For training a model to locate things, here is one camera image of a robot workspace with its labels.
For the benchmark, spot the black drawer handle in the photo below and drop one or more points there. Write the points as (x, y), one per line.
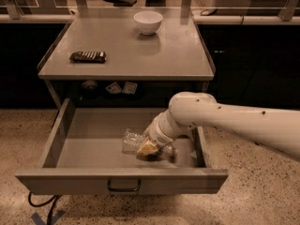
(122, 186)

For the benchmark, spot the white tag right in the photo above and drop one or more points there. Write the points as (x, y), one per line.
(130, 88)

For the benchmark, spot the clear plastic water bottle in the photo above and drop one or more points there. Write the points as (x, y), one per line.
(132, 140)

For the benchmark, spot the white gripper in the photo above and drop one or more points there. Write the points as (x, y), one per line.
(159, 136)

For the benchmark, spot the dark striped snack bar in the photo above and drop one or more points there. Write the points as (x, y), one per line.
(88, 57)

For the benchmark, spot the white tag left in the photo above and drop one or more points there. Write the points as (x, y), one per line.
(114, 88)

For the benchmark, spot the black office chair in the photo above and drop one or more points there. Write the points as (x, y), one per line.
(122, 3)

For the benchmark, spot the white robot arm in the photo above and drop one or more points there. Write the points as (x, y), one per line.
(276, 129)

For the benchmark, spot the white tag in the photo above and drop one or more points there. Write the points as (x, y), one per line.
(130, 88)
(114, 88)

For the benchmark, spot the glass partition railing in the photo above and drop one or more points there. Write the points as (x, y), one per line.
(150, 3)

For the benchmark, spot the round dark knob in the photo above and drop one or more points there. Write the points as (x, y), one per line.
(89, 86)

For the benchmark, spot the white ceramic bowl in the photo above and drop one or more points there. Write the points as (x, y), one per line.
(148, 22)

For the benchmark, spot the grey top drawer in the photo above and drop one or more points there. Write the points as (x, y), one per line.
(84, 152)

